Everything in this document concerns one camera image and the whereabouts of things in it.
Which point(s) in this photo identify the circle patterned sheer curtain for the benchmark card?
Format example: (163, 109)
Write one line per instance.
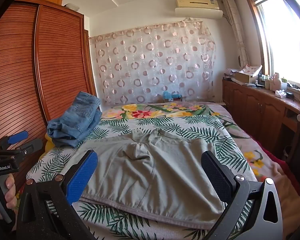
(140, 65)

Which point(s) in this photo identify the yellow pikachu plush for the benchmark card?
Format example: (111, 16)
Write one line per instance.
(48, 146)

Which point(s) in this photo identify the blue toy on box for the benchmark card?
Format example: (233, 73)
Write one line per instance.
(171, 97)

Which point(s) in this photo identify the floral blanket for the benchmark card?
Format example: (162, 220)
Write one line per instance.
(213, 123)

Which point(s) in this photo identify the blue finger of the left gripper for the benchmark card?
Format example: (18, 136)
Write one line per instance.
(28, 148)
(17, 137)

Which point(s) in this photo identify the wooden slatted wardrobe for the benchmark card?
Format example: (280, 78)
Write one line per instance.
(44, 63)

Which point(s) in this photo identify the folded blue jeans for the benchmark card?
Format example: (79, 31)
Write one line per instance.
(77, 121)

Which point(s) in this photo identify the grey-green shorts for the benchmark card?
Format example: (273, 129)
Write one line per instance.
(156, 176)

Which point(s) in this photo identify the cardboard box on cabinet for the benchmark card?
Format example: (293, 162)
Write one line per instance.
(245, 78)

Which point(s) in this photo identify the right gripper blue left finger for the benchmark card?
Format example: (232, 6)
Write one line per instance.
(46, 210)

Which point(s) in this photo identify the tied window drape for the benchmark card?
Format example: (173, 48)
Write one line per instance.
(237, 27)

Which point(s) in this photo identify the person's left hand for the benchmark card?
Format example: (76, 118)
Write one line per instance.
(10, 194)

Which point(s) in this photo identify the wooden sideboard cabinet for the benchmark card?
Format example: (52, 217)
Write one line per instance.
(268, 119)

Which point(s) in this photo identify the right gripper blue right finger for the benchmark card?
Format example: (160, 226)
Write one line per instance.
(264, 219)

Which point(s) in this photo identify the window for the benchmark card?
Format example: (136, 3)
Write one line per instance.
(278, 28)

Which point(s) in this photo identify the palm leaf bed sheet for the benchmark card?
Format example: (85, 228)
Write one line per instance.
(106, 222)

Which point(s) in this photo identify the wall air conditioner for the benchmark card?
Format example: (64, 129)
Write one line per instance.
(198, 9)

